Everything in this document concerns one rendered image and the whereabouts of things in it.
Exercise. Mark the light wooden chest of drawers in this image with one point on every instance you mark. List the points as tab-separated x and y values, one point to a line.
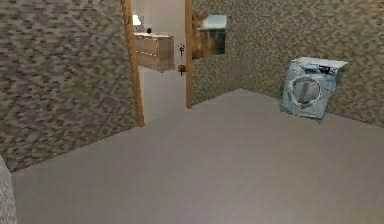
155	51

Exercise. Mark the white table lamp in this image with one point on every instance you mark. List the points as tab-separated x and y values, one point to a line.
136	20

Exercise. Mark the small black round object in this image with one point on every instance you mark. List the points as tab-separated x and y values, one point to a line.
149	30

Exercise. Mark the wooden room door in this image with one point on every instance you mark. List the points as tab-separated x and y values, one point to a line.
188	53

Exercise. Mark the white washing machine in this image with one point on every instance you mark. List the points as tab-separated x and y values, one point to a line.
306	90

